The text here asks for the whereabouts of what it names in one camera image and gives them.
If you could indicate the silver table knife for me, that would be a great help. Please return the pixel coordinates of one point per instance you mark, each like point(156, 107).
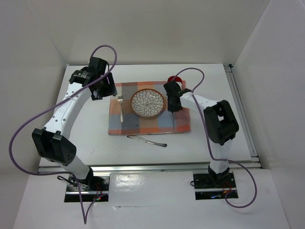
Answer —
point(141, 139)

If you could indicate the orange checked cloth placemat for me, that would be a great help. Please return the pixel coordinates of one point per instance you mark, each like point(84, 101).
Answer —
point(135, 125)

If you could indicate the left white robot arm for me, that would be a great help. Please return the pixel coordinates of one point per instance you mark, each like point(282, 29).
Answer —
point(52, 141)

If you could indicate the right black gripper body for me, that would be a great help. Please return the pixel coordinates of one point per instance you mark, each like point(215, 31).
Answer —
point(170, 107)

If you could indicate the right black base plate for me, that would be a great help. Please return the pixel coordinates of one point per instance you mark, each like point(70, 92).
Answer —
point(204, 181)

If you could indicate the aluminium frame rail front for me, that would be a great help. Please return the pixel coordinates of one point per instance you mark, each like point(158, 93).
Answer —
point(157, 167)

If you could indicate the silver spoon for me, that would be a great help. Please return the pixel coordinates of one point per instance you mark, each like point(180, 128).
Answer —
point(174, 122)

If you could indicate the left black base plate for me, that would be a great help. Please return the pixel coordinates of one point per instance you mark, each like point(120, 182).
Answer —
point(96, 184)

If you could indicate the aluminium frame rail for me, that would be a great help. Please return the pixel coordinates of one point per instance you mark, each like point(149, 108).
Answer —
point(228, 68)
point(157, 167)

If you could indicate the silver fork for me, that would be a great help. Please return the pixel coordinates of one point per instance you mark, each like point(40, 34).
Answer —
point(120, 101)

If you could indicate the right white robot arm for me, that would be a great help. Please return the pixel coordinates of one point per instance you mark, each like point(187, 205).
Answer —
point(219, 123)

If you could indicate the floral patterned ceramic plate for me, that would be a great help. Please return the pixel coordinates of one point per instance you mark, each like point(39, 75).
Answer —
point(147, 103)

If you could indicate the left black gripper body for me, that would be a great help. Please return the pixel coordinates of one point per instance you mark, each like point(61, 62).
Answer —
point(105, 89)

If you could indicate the red mug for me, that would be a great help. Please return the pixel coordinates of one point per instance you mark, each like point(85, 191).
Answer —
point(175, 78)

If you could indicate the aluminium frame rail right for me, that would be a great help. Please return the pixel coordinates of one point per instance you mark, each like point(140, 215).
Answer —
point(228, 68)

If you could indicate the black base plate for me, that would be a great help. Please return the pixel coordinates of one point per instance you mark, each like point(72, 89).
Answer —
point(204, 181)
point(96, 184)

